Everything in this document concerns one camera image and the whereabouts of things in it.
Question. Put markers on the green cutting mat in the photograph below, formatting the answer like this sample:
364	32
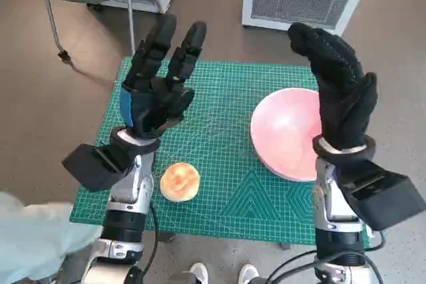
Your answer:
216	114

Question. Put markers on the white shoe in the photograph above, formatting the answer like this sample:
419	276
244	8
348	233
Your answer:
199	272
247	274

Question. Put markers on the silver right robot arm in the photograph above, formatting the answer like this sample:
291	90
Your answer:
333	204

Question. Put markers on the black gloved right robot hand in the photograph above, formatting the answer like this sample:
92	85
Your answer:
342	97

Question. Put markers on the round toy bread bun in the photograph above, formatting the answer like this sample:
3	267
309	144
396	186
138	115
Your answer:
179	181

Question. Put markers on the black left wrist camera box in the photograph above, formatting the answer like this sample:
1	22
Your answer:
96	164

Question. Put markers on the grey metal pole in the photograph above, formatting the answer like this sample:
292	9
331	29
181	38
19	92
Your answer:
130	14

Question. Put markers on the pink bowl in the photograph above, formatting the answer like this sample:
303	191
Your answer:
279	124

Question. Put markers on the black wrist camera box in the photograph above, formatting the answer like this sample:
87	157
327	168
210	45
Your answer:
382	194
96	164

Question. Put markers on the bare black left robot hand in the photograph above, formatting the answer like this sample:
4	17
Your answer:
149	97

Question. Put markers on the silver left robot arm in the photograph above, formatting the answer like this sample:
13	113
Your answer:
128	194

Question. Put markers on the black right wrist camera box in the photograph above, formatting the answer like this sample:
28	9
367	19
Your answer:
382	194

